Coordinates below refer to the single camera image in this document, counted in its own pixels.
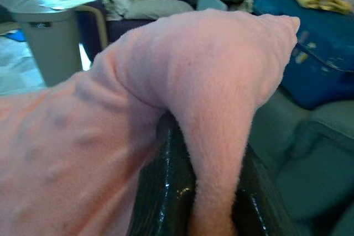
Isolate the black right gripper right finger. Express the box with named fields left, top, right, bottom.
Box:
left=235, top=144, right=302, bottom=236

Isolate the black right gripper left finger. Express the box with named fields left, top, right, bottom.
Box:
left=129, top=111, right=197, bottom=236

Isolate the pink fleece pillow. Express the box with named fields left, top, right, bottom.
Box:
left=0, top=8, right=301, bottom=236

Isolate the dark green leather sofa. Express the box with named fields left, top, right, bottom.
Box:
left=247, top=86, right=354, bottom=236

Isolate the cream pillow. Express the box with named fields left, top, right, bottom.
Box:
left=126, top=0, right=194, bottom=22

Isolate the purple wooden-armed armchair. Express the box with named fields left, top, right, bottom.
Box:
left=74, top=0, right=200, bottom=64

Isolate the blue suitcase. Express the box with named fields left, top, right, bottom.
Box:
left=252, top=0, right=354, bottom=110

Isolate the grey lidded trash bin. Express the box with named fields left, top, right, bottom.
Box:
left=9, top=0, right=96, bottom=87

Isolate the light blue child chair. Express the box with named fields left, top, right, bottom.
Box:
left=195, top=0, right=229, bottom=12

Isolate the blue floor mat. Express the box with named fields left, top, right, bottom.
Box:
left=7, top=29, right=28, bottom=43

